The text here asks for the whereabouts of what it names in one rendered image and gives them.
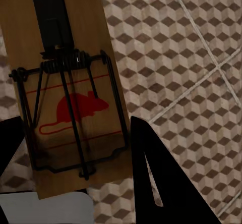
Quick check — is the mousetrap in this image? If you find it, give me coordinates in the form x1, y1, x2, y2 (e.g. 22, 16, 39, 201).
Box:
0, 0, 133, 200

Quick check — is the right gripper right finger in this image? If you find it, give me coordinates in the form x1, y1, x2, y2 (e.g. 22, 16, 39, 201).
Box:
130, 116, 221, 224

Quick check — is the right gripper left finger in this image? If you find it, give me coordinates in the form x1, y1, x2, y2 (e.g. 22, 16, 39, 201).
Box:
0, 116, 25, 176

